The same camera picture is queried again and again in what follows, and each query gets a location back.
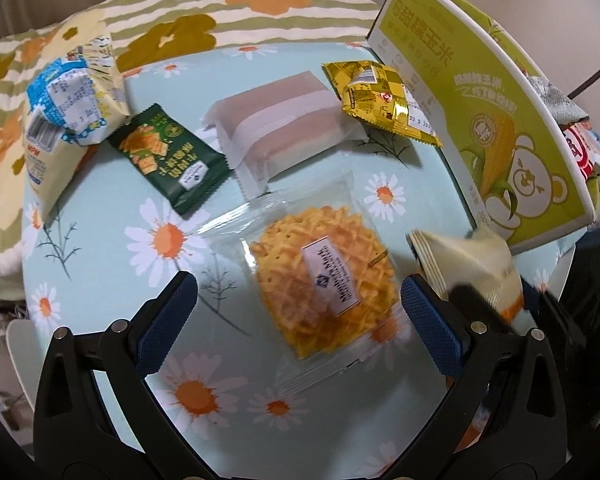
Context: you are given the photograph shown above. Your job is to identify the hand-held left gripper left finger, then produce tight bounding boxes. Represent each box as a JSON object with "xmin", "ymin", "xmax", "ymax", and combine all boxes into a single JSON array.
[{"xmin": 31, "ymin": 270, "xmax": 222, "ymax": 480}]

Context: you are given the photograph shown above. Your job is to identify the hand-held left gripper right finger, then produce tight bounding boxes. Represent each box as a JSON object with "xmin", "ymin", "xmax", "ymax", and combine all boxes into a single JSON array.
[{"xmin": 380, "ymin": 274, "xmax": 568, "ymax": 480}]

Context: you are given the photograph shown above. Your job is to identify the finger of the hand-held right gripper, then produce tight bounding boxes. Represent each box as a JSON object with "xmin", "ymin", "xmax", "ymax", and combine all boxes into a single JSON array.
[{"xmin": 451, "ymin": 284, "xmax": 519, "ymax": 334}]

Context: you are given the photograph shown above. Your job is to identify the cream orange snack packet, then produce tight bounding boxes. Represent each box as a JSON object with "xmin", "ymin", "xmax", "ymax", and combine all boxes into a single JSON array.
[{"xmin": 407, "ymin": 227, "xmax": 526, "ymax": 326}]

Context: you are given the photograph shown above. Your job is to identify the clear packet noodle cake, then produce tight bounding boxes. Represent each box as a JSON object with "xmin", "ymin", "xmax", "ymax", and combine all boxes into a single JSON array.
[{"xmin": 195, "ymin": 170, "xmax": 421, "ymax": 396}]

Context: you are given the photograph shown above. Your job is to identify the red and white snack packet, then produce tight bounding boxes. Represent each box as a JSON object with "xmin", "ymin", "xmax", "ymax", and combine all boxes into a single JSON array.
[{"xmin": 562, "ymin": 120, "xmax": 600, "ymax": 178}]

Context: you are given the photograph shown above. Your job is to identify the green cardboard box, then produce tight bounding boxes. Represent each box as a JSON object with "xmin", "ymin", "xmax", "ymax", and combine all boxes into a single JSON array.
[{"xmin": 366, "ymin": 0, "xmax": 600, "ymax": 256}]

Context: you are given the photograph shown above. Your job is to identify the daisy print table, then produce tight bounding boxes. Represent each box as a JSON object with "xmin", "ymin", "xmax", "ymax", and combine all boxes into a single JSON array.
[{"xmin": 20, "ymin": 42, "xmax": 576, "ymax": 480}]

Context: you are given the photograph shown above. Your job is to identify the dark green cracker packet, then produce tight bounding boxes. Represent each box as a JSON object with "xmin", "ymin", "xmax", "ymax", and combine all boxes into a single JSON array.
[{"xmin": 106, "ymin": 103, "xmax": 231, "ymax": 217}]

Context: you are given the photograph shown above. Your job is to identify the gold snack packet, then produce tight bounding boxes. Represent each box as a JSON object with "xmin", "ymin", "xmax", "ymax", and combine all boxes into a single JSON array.
[{"xmin": 321, "ymin": 59, "xmax": 445, "ymax": 148}]

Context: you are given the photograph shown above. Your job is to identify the white wrapped layer cake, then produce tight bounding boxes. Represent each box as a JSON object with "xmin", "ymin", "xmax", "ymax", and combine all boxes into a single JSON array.
[{"xmin": 200, "ymin": 69, "xmax": 371, "ymax": 200}]

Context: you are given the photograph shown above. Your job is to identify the blue and cream snack packet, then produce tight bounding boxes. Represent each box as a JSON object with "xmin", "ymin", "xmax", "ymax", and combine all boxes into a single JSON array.
[{"xmin": 22, "ymin": 32, "xmax": 133, "ymax": 218}]

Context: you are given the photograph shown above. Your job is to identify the floral striped blanket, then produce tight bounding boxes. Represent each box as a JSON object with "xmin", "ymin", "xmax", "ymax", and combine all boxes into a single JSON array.
[{"xmin": 0, "ymin": 0, "xmax": 381, "ymax": 281}]

